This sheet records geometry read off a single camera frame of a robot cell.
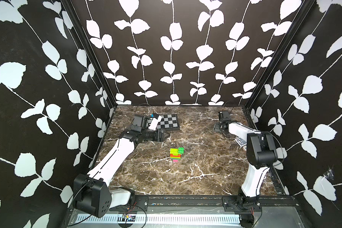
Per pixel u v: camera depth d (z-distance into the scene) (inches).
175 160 35.3
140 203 29.1
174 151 32.1
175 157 34.1
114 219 27.6
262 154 20.5
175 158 35.3
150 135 26.9
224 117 32.2
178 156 32.3
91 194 15.3
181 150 31.4
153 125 28.2
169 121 42.3
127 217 27.6
